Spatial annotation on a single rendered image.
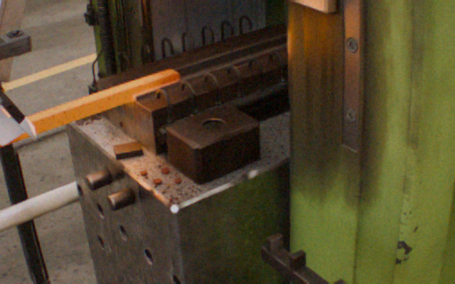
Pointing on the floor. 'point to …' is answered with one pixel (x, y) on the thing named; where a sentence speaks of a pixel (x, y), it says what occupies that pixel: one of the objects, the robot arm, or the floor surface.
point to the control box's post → (24, 222)
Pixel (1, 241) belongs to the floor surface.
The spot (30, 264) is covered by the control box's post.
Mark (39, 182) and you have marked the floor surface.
